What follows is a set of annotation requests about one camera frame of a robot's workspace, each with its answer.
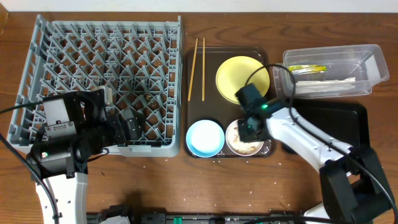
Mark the grey plastic dishwasher rack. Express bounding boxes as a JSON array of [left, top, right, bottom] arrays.
[[7, 16, 183, 157]]

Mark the yellow round plate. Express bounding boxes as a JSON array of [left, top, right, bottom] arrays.
[[216, 56, 271, 104]]

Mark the white bowl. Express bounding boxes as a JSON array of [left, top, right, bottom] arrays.
[[226, 120, 264, 156]]

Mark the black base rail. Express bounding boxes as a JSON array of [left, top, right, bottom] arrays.
[[86, 203, 368, 224]]

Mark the light blue bowl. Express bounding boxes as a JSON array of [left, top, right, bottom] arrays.
[[185, 119, 225, 158]]

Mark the wooden chopstick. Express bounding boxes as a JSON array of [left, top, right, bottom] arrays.
[[188, 38, 198, 101], [201, 38, 205, 101]]

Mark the black waste tray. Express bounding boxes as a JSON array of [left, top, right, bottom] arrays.
[[294, 99, 370, 147]]

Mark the dark brown serving tray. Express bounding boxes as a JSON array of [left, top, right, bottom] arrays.
[[183, 46, 276, 159]]

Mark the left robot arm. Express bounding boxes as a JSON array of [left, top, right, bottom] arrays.
[[27, 88, 146, 223]]

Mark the white napkin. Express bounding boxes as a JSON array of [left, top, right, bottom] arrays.
[[295, 77, 356, 95]]

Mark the clear plastic waste bin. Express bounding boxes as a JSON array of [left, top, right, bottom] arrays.
[[273, 44, 389, 99]]

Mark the green orange snack wrapper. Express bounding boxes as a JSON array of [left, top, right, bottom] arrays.
[[288, 65, 327, 75]]

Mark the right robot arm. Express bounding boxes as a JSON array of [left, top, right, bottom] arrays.
[[238, 98, 397, 223]]

